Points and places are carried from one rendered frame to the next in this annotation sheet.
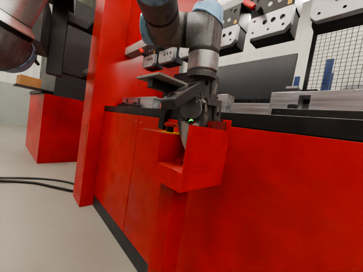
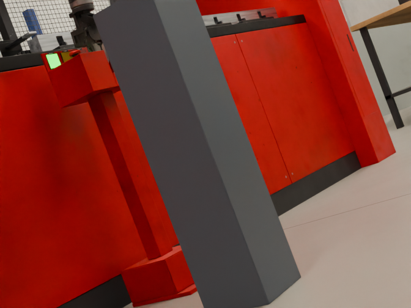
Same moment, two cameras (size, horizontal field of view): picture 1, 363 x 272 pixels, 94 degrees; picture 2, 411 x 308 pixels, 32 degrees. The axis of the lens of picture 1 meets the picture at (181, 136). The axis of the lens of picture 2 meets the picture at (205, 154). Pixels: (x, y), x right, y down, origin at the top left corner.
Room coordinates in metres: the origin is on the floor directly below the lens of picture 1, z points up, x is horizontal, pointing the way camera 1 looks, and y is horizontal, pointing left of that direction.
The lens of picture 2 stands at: (0.56, 2.26, 0.37)
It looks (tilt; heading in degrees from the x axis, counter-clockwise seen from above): 0 degrees down; 262
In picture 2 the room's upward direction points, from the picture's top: 21 degrees counter-clockwise
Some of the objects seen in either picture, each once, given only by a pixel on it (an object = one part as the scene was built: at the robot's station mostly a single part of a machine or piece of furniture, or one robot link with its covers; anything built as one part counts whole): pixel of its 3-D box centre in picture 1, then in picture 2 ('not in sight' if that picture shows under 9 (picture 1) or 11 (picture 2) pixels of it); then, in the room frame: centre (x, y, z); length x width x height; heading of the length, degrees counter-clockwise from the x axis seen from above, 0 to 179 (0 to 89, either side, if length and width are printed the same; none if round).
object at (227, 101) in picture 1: (196, 105); not in sight; (0.89, -0.05, 0.92); 0.39 x 0.06 x 0.10; 44
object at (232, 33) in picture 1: (227, 33); not in sight; (0.80, -0.13, 1.26); 0.15 x 0.09 x 0.17; 44
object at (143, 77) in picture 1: (170, 83); not in sight; (0.83, 0.09, 1.00); 0.26 x 0.18 x 0.01; 134
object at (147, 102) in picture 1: (139, 103); not in sight; (1.33, 0.37, 0.92); 0.50 x 0.06 x 0.10; 44
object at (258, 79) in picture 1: (214, 93); not in sight; (1.46, -0.22, 1.12); 1.13 x 0.02 x 0.44; 44
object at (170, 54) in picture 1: (172, 51); not in sight; (1.09, 0.14, 1.26); 0.15 x 0.09 x 0.17; 44
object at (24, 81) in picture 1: (29, 83); not in sight; (2.23, 2.06, 1.05); 0.30 x 0.28 x 0.14; 48
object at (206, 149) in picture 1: (181, 144); (89, 68); (0.48, 0.00, 0.75); 0.20 x 0.16 x 0.18; 44
